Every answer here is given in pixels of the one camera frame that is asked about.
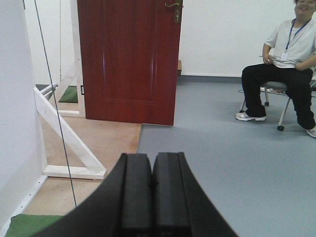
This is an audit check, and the plywood floor board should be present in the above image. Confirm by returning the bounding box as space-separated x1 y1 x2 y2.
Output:
23 115 143 216

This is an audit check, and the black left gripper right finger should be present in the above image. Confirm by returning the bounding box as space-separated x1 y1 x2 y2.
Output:
153 152 237 237

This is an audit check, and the thin dark hanging cord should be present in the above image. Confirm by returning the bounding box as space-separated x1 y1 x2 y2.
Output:
33 0 78 208

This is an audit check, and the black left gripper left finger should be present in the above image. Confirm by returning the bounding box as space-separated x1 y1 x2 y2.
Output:
34 154 152 237

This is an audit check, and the green cushion near corner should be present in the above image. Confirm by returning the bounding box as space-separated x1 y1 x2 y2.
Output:
5 214 63 237

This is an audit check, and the seated person in white shirt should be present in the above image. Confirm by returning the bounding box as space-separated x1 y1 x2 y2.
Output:
235 0 316 137

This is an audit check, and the white wooden door frame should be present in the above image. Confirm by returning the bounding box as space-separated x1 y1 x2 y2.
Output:
33 0 108 180

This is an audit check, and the brass door handle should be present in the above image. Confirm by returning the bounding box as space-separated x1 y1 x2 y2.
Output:
164 0 183 24

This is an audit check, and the red-brown wooden door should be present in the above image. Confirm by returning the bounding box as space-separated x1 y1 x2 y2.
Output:
77 0 181 126

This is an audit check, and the green cushion behind door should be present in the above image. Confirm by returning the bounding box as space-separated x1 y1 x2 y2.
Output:
59 86 78 103

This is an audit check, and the grey wheeled office chair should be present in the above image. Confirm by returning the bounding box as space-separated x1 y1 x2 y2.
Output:
236 64 316 133

